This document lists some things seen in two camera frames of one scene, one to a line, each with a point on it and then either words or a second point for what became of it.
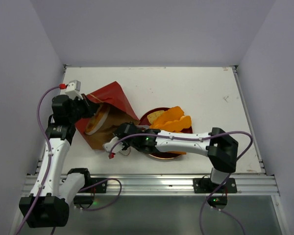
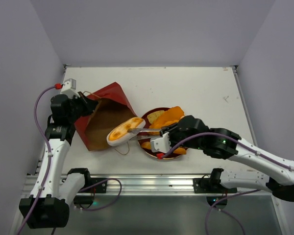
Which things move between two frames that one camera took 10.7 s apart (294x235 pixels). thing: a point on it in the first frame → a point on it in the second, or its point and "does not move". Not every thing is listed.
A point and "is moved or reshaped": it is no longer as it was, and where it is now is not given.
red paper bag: x=120 y=111 does not move
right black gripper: x=124 y=129 → x=167 y=130
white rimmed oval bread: x=95 y=121 is moved or reshaped
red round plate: x=144 y=121 does not move
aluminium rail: x=167 y=185 does not move
